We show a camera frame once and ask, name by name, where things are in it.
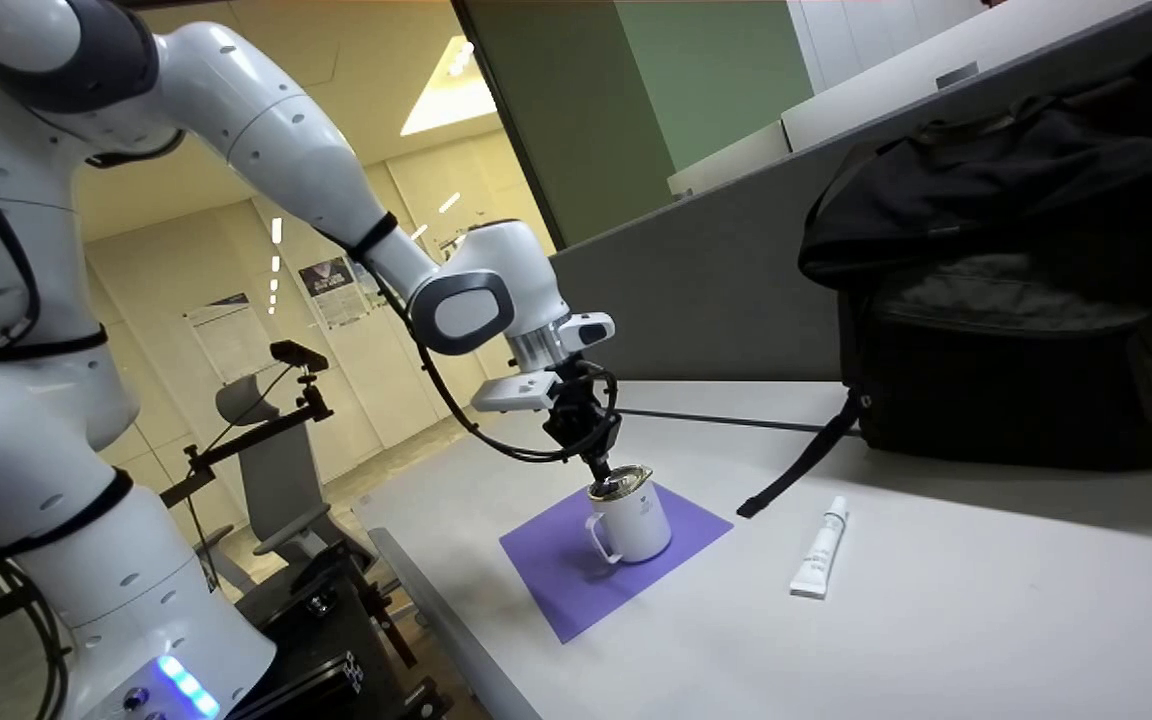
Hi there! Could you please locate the purple square mat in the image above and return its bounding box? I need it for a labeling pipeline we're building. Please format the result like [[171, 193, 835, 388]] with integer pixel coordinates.
[[500, 485, 728, 645]]

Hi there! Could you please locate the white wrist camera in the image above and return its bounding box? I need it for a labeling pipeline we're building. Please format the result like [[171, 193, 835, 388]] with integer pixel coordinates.
[[471, 373, 559, 411]]

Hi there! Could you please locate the camera tripod stand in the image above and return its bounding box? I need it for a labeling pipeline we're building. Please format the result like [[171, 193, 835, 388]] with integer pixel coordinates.
[[165, 342, 332, 563]]

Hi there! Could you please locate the black backpack strap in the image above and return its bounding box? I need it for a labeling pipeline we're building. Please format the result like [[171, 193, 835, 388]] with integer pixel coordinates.
[[732, 388, 865, 523]]

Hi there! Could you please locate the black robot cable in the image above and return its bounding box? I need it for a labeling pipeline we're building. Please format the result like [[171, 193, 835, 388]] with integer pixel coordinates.
[[354, 212, 624, 467]]

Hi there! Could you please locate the grey partition wall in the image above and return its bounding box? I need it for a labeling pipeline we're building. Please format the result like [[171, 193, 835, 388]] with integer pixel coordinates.
[[549, 0, 1152, 384]]

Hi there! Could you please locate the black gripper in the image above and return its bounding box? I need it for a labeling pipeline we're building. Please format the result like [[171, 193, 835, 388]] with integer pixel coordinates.
[[545, 356, 621, 485]]

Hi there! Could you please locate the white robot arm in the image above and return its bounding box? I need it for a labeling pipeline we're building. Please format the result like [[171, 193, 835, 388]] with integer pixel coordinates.
[[0, 0, 611, 720]]

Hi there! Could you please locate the black backpack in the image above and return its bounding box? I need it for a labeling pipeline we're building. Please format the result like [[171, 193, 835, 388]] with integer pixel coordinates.
[[798, 52, 1152, 467]]

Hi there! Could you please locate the white tube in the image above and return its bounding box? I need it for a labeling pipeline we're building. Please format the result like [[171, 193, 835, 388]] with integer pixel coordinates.
[[788, 497, 850, 602]]

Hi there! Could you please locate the white mug with slider lid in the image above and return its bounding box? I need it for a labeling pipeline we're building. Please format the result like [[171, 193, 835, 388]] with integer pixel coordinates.
[[583, 467, 673, 563]]

